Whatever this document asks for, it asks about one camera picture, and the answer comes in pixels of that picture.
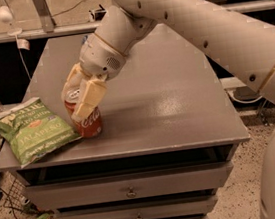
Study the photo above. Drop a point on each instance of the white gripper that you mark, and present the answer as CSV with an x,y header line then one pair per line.
x,y
101,60

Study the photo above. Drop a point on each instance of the green jalapeno chip bag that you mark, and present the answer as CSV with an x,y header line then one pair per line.
x,y
32,131

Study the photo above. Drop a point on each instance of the top drawer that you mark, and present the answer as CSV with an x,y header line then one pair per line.
x,y
129,186

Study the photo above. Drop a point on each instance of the red coke can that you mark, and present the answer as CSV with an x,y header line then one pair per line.
x,y
89,127

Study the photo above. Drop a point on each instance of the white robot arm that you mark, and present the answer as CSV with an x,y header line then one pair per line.
x,y
243,46

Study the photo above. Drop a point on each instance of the middle drawer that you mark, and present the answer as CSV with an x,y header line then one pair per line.
x,y
154,209

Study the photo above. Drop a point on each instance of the white desk lamp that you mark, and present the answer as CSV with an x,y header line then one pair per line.
x,y
6,17

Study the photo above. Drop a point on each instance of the grey drawer cabinet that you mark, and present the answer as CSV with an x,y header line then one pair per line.
x,y
165,110

